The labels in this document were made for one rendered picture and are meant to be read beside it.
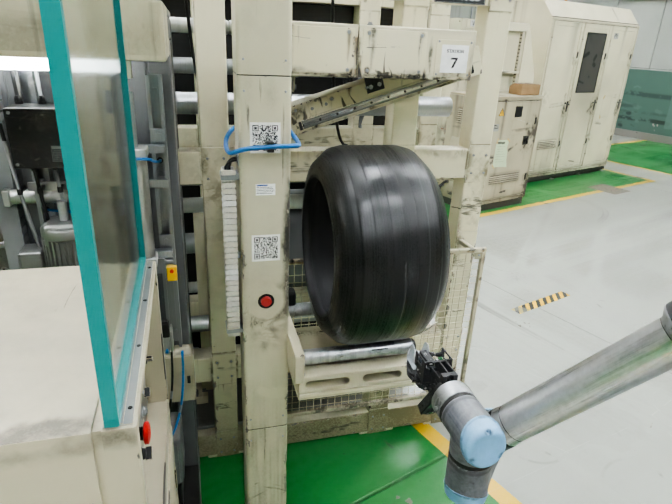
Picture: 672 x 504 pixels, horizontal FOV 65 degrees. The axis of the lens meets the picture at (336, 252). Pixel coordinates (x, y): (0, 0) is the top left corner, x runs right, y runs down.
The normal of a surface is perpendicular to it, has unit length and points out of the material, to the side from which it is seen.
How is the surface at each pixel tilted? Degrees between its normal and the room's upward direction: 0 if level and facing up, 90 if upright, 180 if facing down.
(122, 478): 90
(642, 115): 90
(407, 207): 52
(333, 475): 0
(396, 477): 0
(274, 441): 90
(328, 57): 90
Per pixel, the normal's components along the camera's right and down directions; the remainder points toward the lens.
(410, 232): 0.26, -0.09
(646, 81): -0.83, 0.18
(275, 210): 0.26, 0.38
